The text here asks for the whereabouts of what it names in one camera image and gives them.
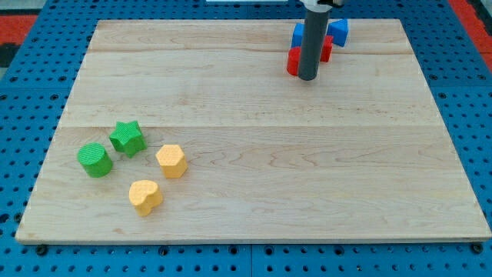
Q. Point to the wooden board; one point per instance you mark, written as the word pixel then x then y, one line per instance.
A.
pixel 358 155

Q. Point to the yellow heart block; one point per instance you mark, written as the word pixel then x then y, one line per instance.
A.
pixel 145 195

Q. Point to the yellow hexagon block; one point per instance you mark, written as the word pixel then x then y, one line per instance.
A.
pixel 172 161

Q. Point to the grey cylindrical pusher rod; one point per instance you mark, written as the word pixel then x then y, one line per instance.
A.
pixel 315 27

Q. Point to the blue cube block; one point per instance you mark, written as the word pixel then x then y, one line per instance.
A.
pixel 297 35

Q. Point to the red block behind rod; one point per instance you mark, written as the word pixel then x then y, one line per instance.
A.
pixel 326 48

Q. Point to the blue triangle block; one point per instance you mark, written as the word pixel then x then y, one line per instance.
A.
pixel 339 30

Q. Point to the green cylinder block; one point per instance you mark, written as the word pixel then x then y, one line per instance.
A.
pixel 95 160

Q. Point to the red cylinder block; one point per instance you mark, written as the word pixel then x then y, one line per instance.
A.
pixel 293 60

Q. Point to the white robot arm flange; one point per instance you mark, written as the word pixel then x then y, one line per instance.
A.
pixel 321 6

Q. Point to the green star block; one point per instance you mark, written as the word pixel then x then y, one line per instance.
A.
pixel 128 138

